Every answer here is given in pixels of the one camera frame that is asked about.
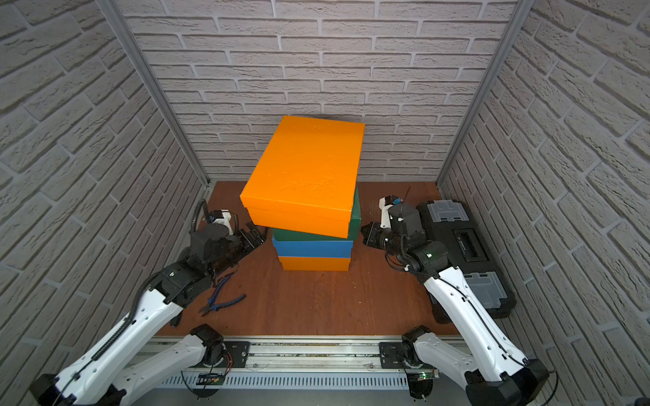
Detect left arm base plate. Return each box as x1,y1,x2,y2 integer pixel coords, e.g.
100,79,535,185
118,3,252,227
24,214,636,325
201,341,252,369

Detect black plastic toolbox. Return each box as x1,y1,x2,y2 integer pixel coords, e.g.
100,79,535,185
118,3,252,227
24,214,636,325
416,200,516,319

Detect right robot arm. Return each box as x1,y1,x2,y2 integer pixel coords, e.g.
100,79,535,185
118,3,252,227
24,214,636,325
361,222,551,405

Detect orange shoebox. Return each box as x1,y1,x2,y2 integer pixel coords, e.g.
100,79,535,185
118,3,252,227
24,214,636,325
279,256,350,272
240,116,365,238

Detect blue shoebox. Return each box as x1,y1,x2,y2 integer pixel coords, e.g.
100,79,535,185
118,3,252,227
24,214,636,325
272,237,354,258

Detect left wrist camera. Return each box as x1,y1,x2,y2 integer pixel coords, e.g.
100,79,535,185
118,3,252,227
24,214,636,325
190,200,239,263

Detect left corner aluminium post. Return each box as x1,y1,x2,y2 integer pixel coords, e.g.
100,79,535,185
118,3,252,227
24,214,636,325
97,0,211,188

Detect corner aluminium post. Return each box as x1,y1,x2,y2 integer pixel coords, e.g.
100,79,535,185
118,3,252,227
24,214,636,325
435,0,536,186
97,0,211,188

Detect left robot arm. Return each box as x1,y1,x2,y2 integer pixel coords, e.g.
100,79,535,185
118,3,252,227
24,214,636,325
29,222,267,405

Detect right corner aluminium post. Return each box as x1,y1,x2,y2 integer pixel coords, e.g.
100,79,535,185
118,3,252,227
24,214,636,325
435,0,536,186

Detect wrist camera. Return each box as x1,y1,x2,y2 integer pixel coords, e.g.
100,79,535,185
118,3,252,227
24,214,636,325
190,200,239,263
378,195,427,244

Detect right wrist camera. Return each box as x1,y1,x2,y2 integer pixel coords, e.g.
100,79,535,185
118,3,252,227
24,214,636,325
378,195,427,244

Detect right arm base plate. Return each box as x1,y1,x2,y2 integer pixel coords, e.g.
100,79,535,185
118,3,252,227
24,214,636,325
378,342,423,370

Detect blue handled pliers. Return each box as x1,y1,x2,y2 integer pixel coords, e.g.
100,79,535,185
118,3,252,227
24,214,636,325
197,271,247,318

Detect green shoebox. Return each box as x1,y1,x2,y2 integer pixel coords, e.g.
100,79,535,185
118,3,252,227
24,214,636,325
273,189,362,241

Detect aluminium front rail frame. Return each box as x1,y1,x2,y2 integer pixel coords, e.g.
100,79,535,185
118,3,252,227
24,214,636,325
85,334,537,406

